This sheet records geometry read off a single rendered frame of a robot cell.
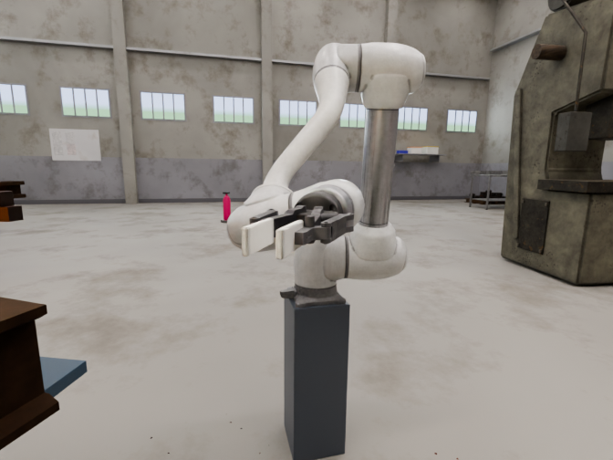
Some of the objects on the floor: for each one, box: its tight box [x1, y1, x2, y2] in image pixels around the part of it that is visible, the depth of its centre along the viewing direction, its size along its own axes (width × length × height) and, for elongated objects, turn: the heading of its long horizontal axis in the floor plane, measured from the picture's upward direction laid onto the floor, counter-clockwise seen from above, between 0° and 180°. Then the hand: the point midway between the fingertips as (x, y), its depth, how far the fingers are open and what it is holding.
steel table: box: [469, 171, 508, 210], centre depth 996 cm, size 77×202×104 cm, turn 100°
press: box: [501, 0, 613, 285], centre depth 341 cm, size 151×130×300 cm
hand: (274, 236), depth 38 cm, fingers open, 3 cm apart
